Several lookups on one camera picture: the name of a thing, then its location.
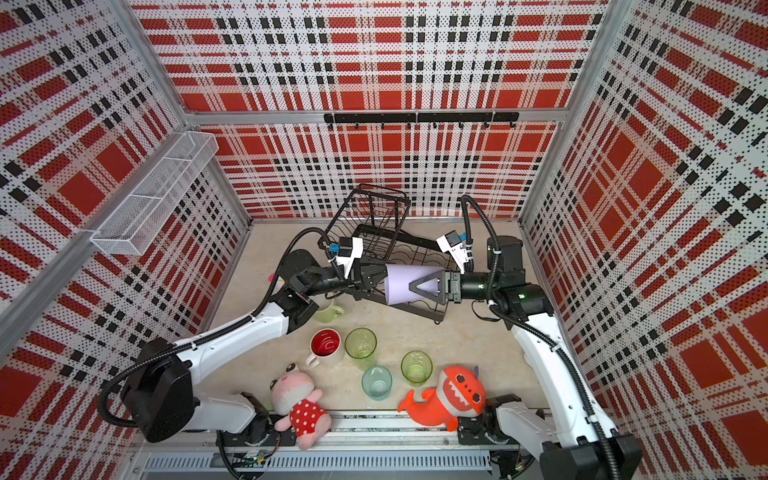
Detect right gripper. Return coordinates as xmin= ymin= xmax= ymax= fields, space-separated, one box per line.
xmin=410 ymin=271 xmax=499 ymax=307

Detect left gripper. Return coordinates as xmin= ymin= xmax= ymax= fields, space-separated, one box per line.
xmin=303 ymin=256 xmax=396 ymax=303

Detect lavender plastic cup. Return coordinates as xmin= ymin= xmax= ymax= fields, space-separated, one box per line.
xmin=385 ymin=264 xmax=439 ymax=305

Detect tall green glass cup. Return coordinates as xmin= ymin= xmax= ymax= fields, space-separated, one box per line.
xmin=344 ymin=327 xmax=378 ymax=371

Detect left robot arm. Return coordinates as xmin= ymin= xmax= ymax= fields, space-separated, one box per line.
xmin=97 ymin=227 xmax=386 ymax=442

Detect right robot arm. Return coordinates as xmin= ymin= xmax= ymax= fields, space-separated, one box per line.
xmin=386 ymin=195 xmax=642 ymax=479

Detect white mug red interior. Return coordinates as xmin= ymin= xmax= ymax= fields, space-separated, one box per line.
xmin=305 ymin=328 xmax=345 ymax=369

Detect short green glass cup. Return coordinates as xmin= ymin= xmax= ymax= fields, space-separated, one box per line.
xmin=400 ymin=350 xmax=433 ymax=386

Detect teal glass cup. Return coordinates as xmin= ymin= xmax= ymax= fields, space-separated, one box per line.
xmin=361 ymin=365 xmax=392 ymax=401

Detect red shark plush toy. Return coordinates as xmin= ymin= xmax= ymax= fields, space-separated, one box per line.
xmin=397 ymin=366 xmax=486 ymax=432

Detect pink bear plush toy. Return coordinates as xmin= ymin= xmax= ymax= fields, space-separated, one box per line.
xmin=270 ymin=363 xmax=332 ymax=451

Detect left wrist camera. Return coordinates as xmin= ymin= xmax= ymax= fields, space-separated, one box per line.
xmin=329 ymin=237 xmax=364 ymax=279

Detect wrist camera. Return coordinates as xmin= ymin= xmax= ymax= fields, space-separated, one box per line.
xmin=436 ymin=230 xmax=469 ymax=274
xmin=329 ymin=237 xmax=364 ymax=279

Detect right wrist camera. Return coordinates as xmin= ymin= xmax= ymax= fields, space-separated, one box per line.
xmin=436 ymin=230 xmax=469 ymax=274

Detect black wire dish rack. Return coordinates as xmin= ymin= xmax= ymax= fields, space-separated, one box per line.
xmin=310 ymin=184 xmax=456 ymax=298

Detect white mug green handle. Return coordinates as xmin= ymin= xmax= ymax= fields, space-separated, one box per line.
xmin=312 ymin=298 xmax=345 ymax=324

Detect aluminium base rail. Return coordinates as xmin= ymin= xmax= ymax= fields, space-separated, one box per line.
xmin=131 ymin=409 xmax=631 ymax=480

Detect black wall hook rail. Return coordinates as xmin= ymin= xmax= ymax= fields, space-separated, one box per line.
xmin=323 ymin=111 xmax=520 ymax=128

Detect white wire wall basket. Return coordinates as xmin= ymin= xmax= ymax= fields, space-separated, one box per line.
xmin=91 ymin=131 xmax=218 ymax=256

